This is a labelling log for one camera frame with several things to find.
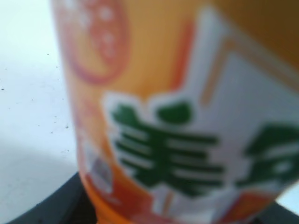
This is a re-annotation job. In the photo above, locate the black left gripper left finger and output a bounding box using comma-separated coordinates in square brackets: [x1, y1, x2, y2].
[6, 173, 97, 224]

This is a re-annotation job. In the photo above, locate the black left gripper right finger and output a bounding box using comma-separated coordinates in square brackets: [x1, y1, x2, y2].
[250, 203, 299, 224]

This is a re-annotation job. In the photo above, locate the orange soda plastic bottle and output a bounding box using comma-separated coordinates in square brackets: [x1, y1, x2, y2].
[51, 0, 299, 224]

